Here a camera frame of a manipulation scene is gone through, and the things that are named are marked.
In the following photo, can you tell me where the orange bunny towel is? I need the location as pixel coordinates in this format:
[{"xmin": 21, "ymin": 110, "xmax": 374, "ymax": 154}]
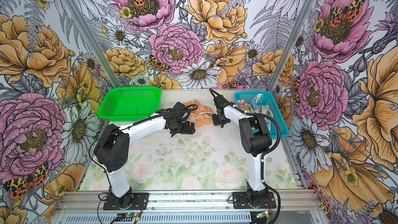
[{"xmin": 184, "ymin": 100, "xmax": 214, "ymax": 129}]

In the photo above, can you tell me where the teal plastic basket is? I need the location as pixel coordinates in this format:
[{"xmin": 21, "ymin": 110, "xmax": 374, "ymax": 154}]
[{"xmin": 234, "ymin": 91, "xmax": 289, "ymax": 138}]

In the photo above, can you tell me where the green plastic basket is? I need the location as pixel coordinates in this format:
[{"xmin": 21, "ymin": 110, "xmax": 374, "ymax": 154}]
[{"xmin": 97, "ymin": 87, "xmax": 162, "ymax": 122}]

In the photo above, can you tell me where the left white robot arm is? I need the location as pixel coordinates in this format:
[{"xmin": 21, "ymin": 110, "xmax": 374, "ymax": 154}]
[{"xmin": 93, "ymin": 102, "xmax": 199, "ymax": 209}]

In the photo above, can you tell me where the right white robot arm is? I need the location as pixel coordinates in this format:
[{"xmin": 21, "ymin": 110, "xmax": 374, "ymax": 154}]
[{"xmin": 209, "ymin": 89, "xmax": 272, "ymax": 207}]

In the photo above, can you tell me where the small green circuit board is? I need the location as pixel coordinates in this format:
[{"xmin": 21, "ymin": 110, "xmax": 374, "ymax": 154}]
[{"xmin": 119, "ymin": 213, "xmax": 141, "ymax": 223}]

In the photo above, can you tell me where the aluminium corner post left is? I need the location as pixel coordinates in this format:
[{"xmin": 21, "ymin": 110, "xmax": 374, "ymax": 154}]
[{"xmin": 62, "ymin": 0, "xmax": 121, "ymax": 88}]

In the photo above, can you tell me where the aluminium corner post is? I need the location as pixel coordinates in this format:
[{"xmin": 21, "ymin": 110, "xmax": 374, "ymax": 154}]
[
  {"xmin": 62, "ymin": 0, "xmax": 121, "ymax": 88},
  {"xmin": 267, "ymin": 0, "xmax": 316, "ymax": 92}
]

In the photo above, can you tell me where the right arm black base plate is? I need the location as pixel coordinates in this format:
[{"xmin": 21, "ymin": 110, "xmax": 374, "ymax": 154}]
[{"xmin": 232, "ymin": 191, "xmax": 277, "ymax": 209}]

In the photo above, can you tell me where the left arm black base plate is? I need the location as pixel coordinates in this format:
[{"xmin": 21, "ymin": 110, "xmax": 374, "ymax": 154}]
[{"xmin": 103, "ymin": 192, "xmax": 149, "ymax": 211}]

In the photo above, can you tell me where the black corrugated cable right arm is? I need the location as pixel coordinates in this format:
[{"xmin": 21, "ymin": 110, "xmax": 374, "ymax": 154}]
[{"xmin": 245, "ymin": 112, "xmax": 282, "ymax": 224}]

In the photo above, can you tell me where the aluminium front rail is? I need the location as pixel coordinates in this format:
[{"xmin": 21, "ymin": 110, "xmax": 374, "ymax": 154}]
[{"xmin": 56, "ymin": 189, "xmax": 321, "ymax": 214}]

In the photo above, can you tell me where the white vented cable duct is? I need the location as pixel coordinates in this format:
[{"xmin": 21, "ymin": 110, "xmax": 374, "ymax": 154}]
[{"xmin": 58, "ymin": 212, "xmax": 252, "ymax": 224}]

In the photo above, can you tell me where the aluminium corner post right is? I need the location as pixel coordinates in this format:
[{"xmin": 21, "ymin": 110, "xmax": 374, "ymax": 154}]
[{"xmin": 267, "ymin": 0, "xmax": 316, "ymax": 92}]

